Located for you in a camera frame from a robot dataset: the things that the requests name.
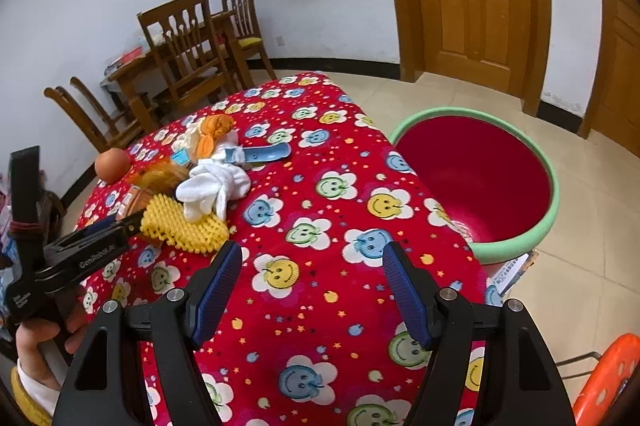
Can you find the orange striped packet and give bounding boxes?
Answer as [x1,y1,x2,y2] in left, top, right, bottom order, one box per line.
[117,186,151,221]

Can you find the dark brown furniture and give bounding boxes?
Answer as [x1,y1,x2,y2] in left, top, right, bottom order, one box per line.
[39,189,68,248]

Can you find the large wooden chair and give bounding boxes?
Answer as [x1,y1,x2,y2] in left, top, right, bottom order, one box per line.
[137,0,242,109]

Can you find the person's left hand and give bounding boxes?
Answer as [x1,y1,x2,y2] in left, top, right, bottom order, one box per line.
[15,301,91,394]

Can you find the orange plastic stool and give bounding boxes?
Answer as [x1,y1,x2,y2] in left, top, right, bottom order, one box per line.
[571,333,640,426]

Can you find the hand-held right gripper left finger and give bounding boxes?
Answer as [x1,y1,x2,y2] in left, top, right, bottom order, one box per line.
[50,240,244,426]

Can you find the red bin with green rim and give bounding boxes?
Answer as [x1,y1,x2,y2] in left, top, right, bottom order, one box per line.
[389,106,560,266]

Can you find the wooden chair with curved back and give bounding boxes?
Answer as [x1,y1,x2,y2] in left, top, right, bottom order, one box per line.
[69,76,153,142]
[44,86,132,153]

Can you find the blue plastic razor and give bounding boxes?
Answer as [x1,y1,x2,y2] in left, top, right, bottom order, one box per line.
[222,143,292,167]

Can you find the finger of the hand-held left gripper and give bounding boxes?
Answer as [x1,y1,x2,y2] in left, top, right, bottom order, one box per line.
[97,209,146,239]

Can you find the person's left forearm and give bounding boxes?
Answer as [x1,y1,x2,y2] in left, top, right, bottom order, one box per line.
[10,358,63,426]

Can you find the white tissue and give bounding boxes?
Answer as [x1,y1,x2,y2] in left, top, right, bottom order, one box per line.
[175,159,251,223]

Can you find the wooden door with plain frame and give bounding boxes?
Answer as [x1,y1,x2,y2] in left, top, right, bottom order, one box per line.
[579,0,640,167]

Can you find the orange peel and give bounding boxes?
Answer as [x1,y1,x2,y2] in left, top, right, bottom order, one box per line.
[195,113,237,157]

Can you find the printed booklet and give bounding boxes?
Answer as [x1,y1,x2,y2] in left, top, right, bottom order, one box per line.
[486,250,540,308]

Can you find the wooden chair with yellow cushion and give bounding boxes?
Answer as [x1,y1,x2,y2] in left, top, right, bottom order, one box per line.
[220,0,278,83]

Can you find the wooden dining table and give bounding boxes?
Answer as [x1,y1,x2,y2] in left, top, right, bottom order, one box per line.
[106,9,238,132]

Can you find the red flower print blanket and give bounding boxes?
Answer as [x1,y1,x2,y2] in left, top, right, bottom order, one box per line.
[75,73,493,426]

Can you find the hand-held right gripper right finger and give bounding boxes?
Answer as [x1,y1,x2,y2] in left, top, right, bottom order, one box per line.
[382,241,576,426]

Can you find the yellow foam fruit net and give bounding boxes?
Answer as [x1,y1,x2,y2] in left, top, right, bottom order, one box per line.
[139,193,230,254]

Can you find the brown egg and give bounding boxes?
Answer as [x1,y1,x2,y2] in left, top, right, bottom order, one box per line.
[95,147,132,183]

